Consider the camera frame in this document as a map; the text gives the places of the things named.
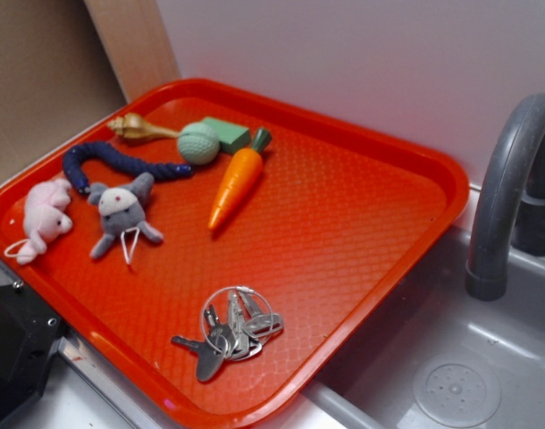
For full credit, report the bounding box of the silver key bunch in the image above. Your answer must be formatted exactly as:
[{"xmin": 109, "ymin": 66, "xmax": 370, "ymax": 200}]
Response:
[{"xmin": 171, "ymin": 285, "xmax": 284, "ymax": 383}]

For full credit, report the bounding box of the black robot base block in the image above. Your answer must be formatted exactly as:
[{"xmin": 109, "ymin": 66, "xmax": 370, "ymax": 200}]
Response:
[{"xmin": 0, "ymin": 281, "xmax": 65, "ymax": 428}]

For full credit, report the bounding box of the orange toy carrot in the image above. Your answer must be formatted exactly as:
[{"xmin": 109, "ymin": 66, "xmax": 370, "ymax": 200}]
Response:
[{"xmin": 208, "ymin": 128, "xmax": 273, "ymax": 231}]

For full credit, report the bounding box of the orange plastic tray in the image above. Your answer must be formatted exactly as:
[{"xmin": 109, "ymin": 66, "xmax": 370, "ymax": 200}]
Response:
[{"xmin": 8, "ymin": 80, "xmax": 469, "ymax": 428}]

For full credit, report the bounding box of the green rectangular block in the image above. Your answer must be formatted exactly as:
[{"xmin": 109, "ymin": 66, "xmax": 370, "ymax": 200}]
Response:
[{"xmin": 202, "ymin": 117, "xmax": 251, "ymax": 155}]

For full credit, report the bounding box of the green golf ball toy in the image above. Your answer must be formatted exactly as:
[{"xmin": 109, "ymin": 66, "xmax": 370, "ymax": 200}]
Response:
[{"xmin": 177, "ymin": 122, "xmax": 220, "ymax": 165}]

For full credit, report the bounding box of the grey plush mouse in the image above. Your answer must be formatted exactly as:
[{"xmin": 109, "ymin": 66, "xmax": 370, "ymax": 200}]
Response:
[{"xmin": 88, "ymin": 172, "xmax": 164, "ymax": 265}]

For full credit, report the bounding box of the tan conch shell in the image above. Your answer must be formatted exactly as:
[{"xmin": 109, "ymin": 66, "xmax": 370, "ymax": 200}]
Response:
[{"xmin": 106, "ymin": 113, "xmax": 180, "ymax": 145}]

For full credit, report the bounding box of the grey toy sink basin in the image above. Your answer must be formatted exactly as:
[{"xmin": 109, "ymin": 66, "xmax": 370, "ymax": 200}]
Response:
[{"xmin": 305, "ymin": 228, "xmax": 545, "ymax": 428}]

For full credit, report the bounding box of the pink plush pig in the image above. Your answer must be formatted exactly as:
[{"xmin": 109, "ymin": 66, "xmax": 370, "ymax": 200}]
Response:
[{"xmin": 4, "ymin": 178, "xmax": 72, "ymax": 265}]

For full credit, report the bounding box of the grey toy faucet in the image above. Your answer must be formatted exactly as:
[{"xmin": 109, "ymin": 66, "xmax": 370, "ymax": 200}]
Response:
[{"xmin": 465, "ymin": 93, "xmax": 545, "ymax": 301}]

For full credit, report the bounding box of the blue rope toy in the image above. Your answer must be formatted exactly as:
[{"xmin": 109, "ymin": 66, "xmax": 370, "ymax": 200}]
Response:
[{"xmin": 62, "ymin": 141, "xmax": 194, "ymax": 195}]

